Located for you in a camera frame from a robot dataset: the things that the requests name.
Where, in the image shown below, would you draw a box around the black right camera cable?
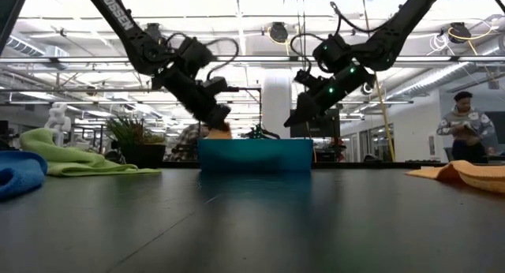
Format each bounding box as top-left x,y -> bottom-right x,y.
289,31 -> 325,75

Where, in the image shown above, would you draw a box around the person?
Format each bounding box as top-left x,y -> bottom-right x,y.
166,122 -> 211,163
435,91 -> 497,164

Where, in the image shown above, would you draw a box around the black aluminium table frame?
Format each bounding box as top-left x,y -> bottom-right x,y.
0,0 -> 33,57

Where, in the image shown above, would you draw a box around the black hanging cable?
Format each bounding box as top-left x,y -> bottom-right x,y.
295,0 -> 309,69

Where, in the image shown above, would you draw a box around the white robot figure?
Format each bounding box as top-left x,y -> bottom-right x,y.
43,102 -> 73,146

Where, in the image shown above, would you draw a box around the black rectangular panel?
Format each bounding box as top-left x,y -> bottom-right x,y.
290,108 -> 342,139

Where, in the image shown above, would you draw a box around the black ceiling cable reel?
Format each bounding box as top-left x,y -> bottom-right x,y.
447,21 -> 473,45
267,21 -> 292,45
144,22 -> 163,43

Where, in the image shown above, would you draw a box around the green microfiber towel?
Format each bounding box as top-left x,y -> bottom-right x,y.
18,127 -> 163,178

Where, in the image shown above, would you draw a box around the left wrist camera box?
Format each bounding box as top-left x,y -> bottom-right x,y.
202,76 -> 241,95

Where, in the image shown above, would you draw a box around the white round column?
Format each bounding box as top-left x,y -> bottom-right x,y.
261,69 -> 294,139

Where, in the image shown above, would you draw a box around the blue microfiber towel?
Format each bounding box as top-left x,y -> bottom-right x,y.
0,150 -> 49,202

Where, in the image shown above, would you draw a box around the teal plastic bin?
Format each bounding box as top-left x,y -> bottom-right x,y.
196,137 -> 316,174

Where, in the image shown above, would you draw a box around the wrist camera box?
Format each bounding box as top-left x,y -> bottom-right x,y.
202,76 -> 241,95
293,69 -> 320,93

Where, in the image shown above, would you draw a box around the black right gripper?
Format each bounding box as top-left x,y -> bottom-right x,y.
282,65 -> 376,129

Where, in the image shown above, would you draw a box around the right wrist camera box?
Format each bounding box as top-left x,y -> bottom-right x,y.
293,69 -> 320,93

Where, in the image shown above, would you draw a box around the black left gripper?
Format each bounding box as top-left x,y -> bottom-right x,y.
151,65 -> 233,132

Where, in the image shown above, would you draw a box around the orange microfiber towel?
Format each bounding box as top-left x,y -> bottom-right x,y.
405,159 -> 505,195
206,122 -> 234,141

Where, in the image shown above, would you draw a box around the dark green background machine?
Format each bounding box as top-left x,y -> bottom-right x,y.
241,123 -> 282,140

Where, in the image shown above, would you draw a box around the yellow cable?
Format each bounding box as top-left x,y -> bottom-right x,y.
372,73 -> 397,163

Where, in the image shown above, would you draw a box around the potted succulent plant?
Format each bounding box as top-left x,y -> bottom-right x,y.
105,115 -> 168,170

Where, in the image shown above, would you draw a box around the black metal frame stand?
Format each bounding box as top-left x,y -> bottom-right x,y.
226,86 -> 263,139

